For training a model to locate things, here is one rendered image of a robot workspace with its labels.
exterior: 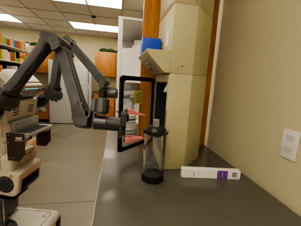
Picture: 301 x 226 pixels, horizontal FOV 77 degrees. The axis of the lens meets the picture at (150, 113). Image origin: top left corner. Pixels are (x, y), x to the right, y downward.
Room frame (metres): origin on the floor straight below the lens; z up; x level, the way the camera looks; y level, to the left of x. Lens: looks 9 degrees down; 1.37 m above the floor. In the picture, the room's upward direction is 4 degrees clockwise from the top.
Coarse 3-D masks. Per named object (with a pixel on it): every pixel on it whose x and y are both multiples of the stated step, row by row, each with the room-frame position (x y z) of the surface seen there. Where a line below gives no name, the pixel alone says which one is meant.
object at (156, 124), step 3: (153, 120) 0.79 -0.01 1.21; (156, 120) 0.78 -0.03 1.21; (159, 120) 0.79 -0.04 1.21; (153, 123) 0.78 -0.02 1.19; (156, 123) 0.78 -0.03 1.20; (147, 126) 0.78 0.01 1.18; (150, 126) 0.78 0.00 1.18; (153, 126) 0.78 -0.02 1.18; (156, 126) 0.78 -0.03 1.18; (159, 126) 0.79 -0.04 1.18; (162, 126) 0.79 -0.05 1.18; (147, 129) 0.77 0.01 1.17; (150, 129) 0.76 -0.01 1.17; (153, 129) 0.75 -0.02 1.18; (156, 129) 0.75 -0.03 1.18; (159, 129) 0.76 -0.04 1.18; (162, 129) 0.76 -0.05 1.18; (165, 129) 0.78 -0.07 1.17
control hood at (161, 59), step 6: (144, 54) 0.96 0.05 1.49; (150, 54) 0.87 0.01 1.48; (156, 54) 0.88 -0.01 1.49; (162, 54) 0.88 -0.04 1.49; (168, 54) 0.89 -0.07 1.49; (144, 60) 1.07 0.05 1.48; (150, 60) 0.94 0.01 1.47; (156, 60) 0.88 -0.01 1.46; (162, 60) 0.88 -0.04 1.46; (168, 60) 0.89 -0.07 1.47; (156, 66) 0.93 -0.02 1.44; (162, 66) 0.88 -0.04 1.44; (168, 66) 0.89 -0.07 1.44; (150, 72) 1.18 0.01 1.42; (162, 72) 0.92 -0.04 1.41; (168, 72) 0.89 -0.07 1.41
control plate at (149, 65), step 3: (147, 60) 0.99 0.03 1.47; (144, 63) 1.13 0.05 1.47; (150, 63) 0.98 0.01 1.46; (147, 66) 1.12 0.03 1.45; (150, 66) 1.04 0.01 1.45; (153, 66) 0.98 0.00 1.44; (150, 69) 1.10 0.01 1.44; (153, 69) 1.04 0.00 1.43; (153, 72) 1.10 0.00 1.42; (156, 72) 1.03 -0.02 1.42
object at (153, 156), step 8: (144, 128) 0.80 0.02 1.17; (152, 136) 0.75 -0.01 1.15; (160, 136) 0.75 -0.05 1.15; (144, 144) 0.78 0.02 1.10; (152, 144) 0.75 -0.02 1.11; (160, 144) 0.75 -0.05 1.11; (144, 152) 0.77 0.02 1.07; (152, 152) 0.75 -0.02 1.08; (160, 152) 0.75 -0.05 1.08; (144, 160) 0.77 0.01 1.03; (152, 160) 0.75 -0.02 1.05; (160, 160) 0.75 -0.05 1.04; (144, 168) 0.77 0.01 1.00; (152, 168) 0.75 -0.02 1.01; (160, 168) 0.76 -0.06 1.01; (152, 176) 0.74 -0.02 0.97; (160, 176) 0.76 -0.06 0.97
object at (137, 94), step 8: (128, 80) 0.98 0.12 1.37; (128, 88) 0.99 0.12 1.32; (136, 88) 1.04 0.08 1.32; (144, 88) 1.10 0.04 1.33; (128, 96) 0.99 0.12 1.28; (136, 96) 1.04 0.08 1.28; (144, 96) 1.11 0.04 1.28; (128, 104) 0.99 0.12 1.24; (136, 104) 1.05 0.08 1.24; (144, 104) 1.11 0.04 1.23; (144, 112) 1.12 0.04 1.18; (136, 120) 1.05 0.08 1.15; (144, 120) 1.12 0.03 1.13; (128, 128) 1.00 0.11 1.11; (136, 128) 1.06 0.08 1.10; (144, 136) 1.13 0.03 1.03; (128, 144) 1.00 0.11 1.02
